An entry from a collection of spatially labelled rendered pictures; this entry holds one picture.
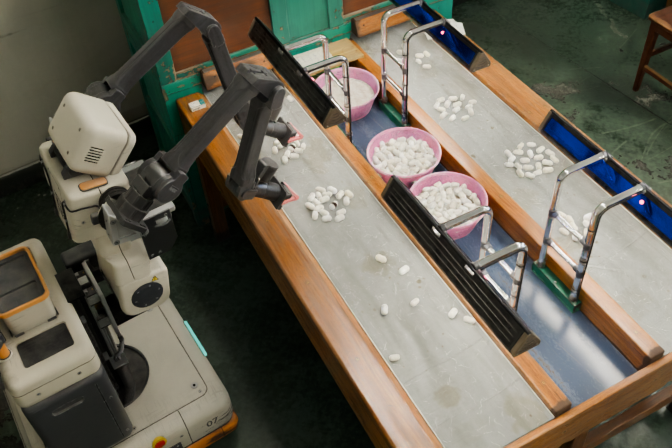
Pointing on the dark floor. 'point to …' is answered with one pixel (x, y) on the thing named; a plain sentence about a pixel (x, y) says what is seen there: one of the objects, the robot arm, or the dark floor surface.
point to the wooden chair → (660, 24)
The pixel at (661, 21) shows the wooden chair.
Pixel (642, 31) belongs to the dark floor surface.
